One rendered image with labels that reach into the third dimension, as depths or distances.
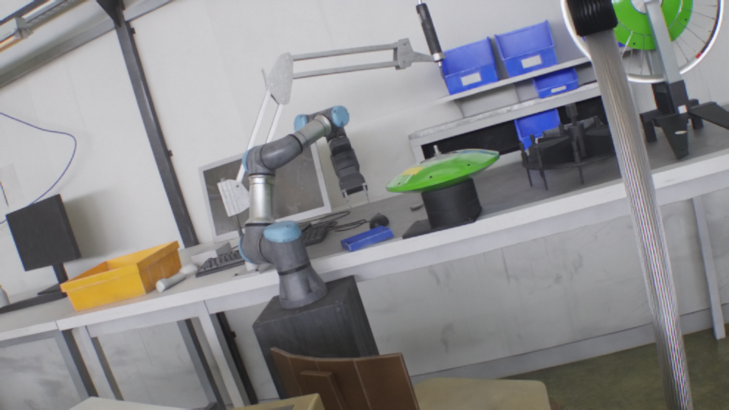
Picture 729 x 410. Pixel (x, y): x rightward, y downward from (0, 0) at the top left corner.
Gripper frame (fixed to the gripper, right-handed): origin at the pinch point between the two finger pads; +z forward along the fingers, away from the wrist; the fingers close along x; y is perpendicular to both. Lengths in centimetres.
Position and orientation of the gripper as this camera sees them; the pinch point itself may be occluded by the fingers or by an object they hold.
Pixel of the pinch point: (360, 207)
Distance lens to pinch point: 190.0
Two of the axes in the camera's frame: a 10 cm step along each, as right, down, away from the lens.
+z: 3.0, 8.9, -3.4
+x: -9.5, 3.1, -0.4
